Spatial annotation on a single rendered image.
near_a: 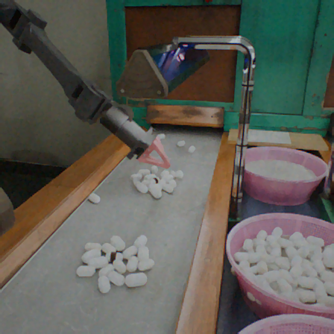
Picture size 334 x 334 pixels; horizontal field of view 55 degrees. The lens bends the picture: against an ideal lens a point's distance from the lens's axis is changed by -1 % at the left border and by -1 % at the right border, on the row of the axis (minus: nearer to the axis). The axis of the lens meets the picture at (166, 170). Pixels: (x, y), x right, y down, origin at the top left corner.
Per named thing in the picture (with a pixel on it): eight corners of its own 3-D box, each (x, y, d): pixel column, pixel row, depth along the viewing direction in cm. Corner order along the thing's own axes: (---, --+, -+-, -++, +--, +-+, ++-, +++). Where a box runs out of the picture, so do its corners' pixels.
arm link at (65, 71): (7, 36, 97) (24, 4, 93) (24, 45, 101) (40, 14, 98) (75, 123, 78) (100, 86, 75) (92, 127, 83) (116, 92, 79)
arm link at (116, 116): (93, 121, 78) (107, 103, 77) (101, 117, 85) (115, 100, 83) (115, 140, 79) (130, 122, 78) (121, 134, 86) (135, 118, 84)
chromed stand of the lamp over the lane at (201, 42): (163, 226, 83) (162, 36, 65) (178, 190, 101) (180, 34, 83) (239, 235, 79) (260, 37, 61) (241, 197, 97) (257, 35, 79)
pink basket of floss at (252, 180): (277, 221, 85) (282, 188, 81) (215, 182, 106) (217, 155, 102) (341, 197, 97) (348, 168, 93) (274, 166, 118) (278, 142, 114)
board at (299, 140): (227, 143, 114) (227, 140, 113) (229, 131, 127) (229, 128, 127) (328, 150, 107) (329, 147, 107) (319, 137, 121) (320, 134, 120)
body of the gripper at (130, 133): (157, 130, 85) (135, 112, 84) (147, 143, 76) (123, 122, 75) (142, 147, 88) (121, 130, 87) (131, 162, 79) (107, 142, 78)
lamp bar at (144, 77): (115, 97, 50) (112, 47, 47) (185, 60, 106) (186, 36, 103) (165, 99, 49) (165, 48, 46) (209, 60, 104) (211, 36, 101)
